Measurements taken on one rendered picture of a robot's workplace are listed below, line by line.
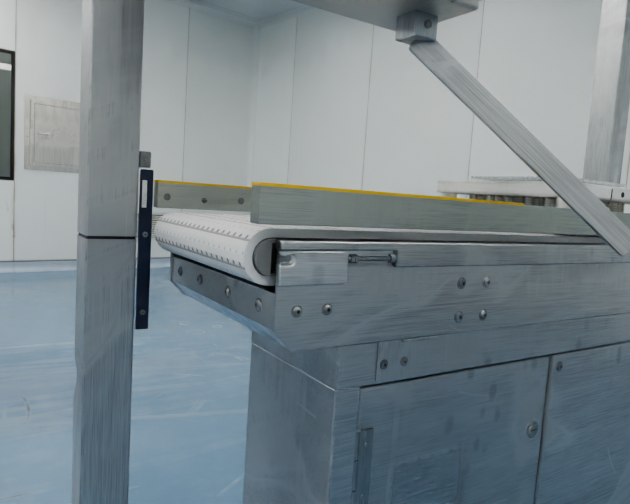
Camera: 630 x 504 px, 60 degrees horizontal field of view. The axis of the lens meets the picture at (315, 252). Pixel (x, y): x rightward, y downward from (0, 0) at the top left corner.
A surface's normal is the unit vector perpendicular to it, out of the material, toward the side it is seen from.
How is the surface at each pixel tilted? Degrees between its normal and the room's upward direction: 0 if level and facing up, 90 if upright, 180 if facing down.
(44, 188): 90
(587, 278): 90
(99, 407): 90
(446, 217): 90
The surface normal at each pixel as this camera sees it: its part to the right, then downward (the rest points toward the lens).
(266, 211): 0.55, 0.11
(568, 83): -0.76, 0.01
